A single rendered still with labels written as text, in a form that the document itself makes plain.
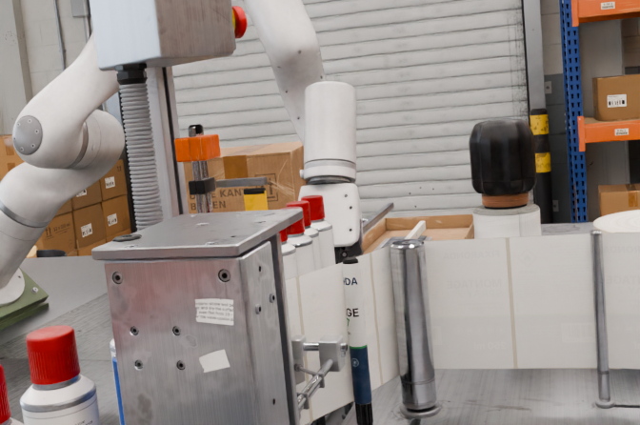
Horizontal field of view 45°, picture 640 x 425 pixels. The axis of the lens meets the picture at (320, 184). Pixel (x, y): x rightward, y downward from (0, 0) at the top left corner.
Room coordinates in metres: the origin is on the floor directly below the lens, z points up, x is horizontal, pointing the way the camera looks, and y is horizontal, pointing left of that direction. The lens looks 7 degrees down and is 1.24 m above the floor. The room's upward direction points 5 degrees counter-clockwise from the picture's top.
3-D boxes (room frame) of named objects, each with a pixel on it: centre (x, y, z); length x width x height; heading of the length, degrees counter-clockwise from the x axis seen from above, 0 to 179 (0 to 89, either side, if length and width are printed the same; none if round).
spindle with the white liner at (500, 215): (0.99, -0.24, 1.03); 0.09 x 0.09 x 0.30
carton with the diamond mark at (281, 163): (1.76, 0.15, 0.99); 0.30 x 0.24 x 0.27; 171
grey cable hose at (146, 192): (0.87, 0.20, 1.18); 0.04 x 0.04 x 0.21
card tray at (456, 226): (1.95, -0.25, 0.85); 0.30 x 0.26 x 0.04; 162
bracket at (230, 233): (0.57, 0.09, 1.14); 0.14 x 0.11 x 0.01; 162
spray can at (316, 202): (1.12, 0.01, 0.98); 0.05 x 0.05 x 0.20
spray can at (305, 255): (1.02, 0.04, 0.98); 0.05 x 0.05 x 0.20
